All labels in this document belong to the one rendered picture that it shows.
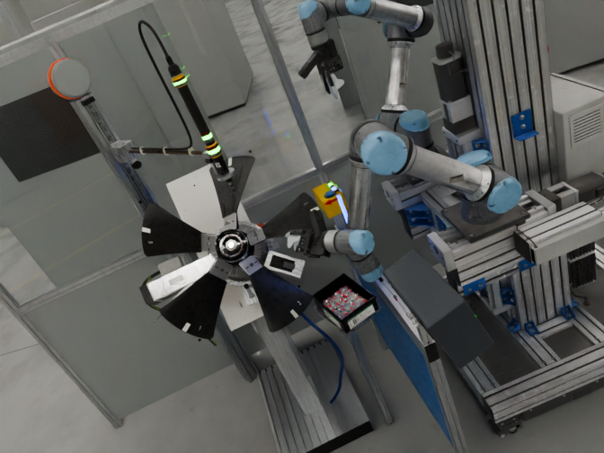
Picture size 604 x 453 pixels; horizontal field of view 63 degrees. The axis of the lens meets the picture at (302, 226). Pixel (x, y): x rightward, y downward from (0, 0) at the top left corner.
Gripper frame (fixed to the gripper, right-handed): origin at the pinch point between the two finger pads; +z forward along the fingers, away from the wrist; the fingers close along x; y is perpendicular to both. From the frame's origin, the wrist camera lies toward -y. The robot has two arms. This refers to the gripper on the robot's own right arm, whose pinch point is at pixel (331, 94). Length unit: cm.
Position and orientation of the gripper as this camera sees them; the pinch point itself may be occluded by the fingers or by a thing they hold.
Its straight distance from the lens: 203.9
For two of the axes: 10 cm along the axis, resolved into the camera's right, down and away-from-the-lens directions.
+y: 9.0, -4.3, 0.6
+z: 3.4, 7.9, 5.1
